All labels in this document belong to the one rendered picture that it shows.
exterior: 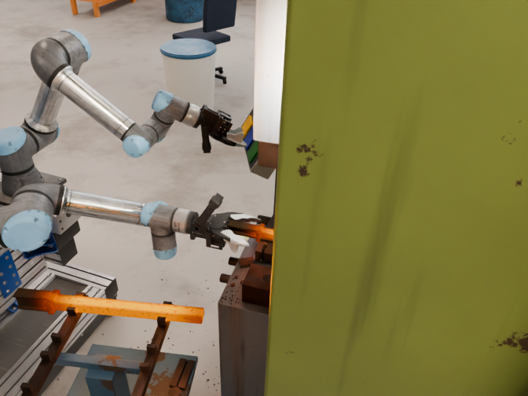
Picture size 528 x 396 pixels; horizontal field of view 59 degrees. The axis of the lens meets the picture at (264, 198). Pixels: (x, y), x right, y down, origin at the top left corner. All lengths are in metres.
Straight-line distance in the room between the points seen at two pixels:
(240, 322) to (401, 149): 0.83
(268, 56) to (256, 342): 0.77
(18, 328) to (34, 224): 1.00
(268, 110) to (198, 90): 3.19
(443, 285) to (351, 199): 0.19
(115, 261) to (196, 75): 1.92
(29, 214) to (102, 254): 1.52
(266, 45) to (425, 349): 0.62
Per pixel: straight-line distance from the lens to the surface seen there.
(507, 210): 0.64
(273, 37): 0.95
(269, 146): 1.10
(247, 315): 1.27
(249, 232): 1.36
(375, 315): 0.77
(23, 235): 1.41
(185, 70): 4.09
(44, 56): 1.64
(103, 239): 2.99
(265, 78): 0.98
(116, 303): 1.14
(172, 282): 2.63
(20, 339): 2.29
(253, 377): 1.48
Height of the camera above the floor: 1.86
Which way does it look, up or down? 35 degrees down
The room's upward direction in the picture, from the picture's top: 2 degrees clockwise
